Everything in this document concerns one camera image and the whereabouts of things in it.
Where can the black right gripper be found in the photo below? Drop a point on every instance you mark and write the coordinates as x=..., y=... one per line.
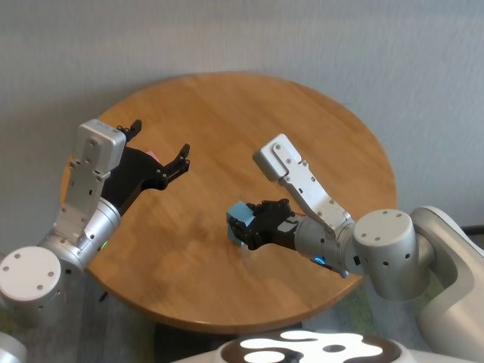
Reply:
x=276, y=227

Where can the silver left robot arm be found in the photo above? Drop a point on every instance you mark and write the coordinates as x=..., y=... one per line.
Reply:
x=30, y=276

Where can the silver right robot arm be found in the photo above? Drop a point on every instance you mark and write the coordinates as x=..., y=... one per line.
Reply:
x=385, y=246

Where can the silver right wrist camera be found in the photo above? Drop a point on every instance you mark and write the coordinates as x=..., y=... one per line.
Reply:
x=298, y=174

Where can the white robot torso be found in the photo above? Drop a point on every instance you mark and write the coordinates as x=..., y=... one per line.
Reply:
x=234, y=355

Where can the dark table pedestal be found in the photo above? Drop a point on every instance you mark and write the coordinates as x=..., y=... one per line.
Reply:
x=181, y=340

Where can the pink cube block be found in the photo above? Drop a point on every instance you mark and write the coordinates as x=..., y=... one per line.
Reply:
x=152, y=154

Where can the black baseboard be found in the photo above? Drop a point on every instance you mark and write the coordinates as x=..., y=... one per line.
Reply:
x=474, y=230

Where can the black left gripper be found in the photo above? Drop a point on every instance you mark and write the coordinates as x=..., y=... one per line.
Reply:
x=132, y=174

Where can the blue cube block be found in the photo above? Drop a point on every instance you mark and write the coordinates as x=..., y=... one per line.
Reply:
x=239, y=213
x=230, y=231

